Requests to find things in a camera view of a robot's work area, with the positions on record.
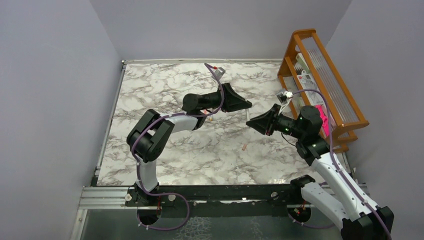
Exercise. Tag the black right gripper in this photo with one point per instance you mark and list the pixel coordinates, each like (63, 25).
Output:
(264, 122)

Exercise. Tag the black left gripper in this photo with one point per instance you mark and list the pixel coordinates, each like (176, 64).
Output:
(232, 101)

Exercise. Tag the white green marker pen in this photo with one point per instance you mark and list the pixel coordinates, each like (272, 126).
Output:
(247, 112)

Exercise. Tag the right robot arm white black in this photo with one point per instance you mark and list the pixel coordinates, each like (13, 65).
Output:
(350, 209)

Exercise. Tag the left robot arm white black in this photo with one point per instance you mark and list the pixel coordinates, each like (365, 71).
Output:
(148, 138)

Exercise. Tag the white booklet in rack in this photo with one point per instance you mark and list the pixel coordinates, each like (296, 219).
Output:
(307, 81)

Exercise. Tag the pink item in rack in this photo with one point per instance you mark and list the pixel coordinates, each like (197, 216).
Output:
(325, 119)

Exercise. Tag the orange wooden rack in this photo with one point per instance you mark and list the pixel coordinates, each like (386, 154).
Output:
(345, 115)

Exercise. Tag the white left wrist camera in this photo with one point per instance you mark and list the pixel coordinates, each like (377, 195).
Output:
(218, 73)

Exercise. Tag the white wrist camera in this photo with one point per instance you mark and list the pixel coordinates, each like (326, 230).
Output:
(218, 73)
(284, 97)

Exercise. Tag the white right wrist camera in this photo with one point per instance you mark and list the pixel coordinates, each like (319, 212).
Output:
(284, 97)

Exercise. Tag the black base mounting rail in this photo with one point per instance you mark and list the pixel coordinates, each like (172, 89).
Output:
(179, 201)

